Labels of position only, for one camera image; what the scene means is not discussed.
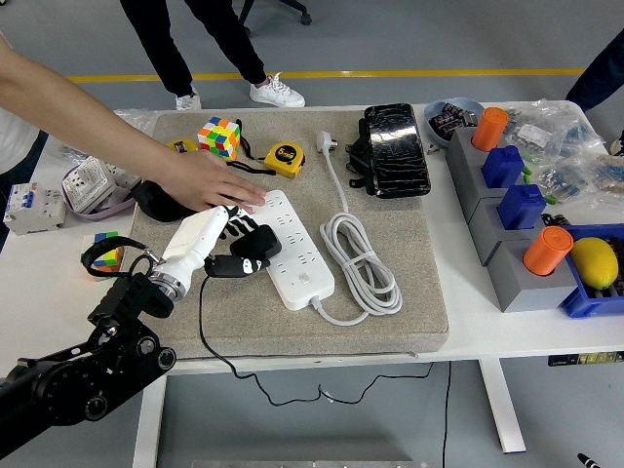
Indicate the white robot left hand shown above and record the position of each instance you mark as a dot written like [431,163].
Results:
[192,239]

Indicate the clear bag with white label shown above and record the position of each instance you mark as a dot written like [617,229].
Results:
[534,132]

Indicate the table control panel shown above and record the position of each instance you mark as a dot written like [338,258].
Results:
[585,360]

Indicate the black cracked glossy case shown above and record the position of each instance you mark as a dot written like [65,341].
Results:
[397,151]

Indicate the grey-brown fabric mat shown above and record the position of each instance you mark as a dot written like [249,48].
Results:
[341,336]

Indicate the flat yellow tape measure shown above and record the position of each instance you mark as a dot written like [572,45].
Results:
[181,144]

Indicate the white socket cube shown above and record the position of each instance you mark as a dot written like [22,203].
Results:
[124,179]
[88,183]

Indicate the grey peg holder block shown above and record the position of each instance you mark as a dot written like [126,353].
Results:
[517,287]
[485,219]
[460,161]

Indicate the white table leg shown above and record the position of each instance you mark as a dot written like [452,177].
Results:
[502,409]
[148,429]

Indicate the person's forearm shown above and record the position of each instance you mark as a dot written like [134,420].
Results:
[73,109]

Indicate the blue block peg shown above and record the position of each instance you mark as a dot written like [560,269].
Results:
[503,167]
[524,207]

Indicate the clear bag of metal parts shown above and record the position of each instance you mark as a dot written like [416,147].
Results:
[139,119]

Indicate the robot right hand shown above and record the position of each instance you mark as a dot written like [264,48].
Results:
[589,462]

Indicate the small colourful puzzle cube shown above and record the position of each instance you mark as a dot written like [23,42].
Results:
[105,259]

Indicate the small metal clip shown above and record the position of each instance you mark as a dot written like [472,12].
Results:
[433,148]

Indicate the clear bag of components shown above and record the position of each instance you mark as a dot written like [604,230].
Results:
[565,180]
[580,131]
[609,170]

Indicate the orange cylinder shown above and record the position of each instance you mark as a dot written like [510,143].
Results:
[490,129]
[548,251]

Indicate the person in black trousers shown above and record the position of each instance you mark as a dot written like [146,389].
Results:
[166,49]

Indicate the white power strip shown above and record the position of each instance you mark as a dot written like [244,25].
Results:
[302,273]

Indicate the black capacitors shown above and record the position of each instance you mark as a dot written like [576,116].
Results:
[451,119]

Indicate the dark electronic parts pile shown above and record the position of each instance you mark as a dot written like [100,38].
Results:
[556,219]

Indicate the large colourful puzzle cube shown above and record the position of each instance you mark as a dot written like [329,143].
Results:
[219,139]

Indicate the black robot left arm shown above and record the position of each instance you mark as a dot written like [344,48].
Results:
[112,302]

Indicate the white circuit breaker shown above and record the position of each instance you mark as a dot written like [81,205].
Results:
[39,209]

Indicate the person in dark blue trousers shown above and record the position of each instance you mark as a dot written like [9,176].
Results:
[602,73]

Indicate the blue storage bin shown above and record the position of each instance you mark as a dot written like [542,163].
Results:
[585,304]

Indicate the blue bowl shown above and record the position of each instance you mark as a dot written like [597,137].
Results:
[436,135]

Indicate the black plastic bracket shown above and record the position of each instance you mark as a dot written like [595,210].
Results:
[358,156]

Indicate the black fabric pouch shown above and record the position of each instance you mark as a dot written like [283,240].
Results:
[156,202]

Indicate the person's hand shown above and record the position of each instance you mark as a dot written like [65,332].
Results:
[209,183]

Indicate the yellow lemon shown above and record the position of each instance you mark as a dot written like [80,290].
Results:
[595,262]

